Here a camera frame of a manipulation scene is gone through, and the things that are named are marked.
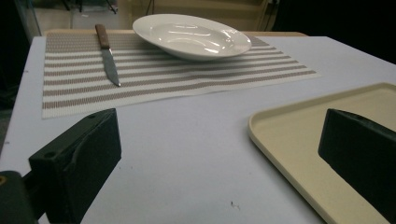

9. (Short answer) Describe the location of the wooden-handled table knife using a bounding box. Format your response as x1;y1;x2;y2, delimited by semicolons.
94;23;122;88

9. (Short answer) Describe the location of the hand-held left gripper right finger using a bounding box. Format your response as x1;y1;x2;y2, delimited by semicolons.
318;108;396;224

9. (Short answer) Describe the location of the cream plastic tray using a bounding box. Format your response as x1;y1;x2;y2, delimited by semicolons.
247;82;396;224

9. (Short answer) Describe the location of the striped woven placemat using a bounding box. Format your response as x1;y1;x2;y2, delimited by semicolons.
41;32;319;119

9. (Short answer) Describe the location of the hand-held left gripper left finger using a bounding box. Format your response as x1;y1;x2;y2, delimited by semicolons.
28;107;122;224

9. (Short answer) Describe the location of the white oval plate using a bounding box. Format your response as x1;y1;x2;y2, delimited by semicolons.
132;13;252;62

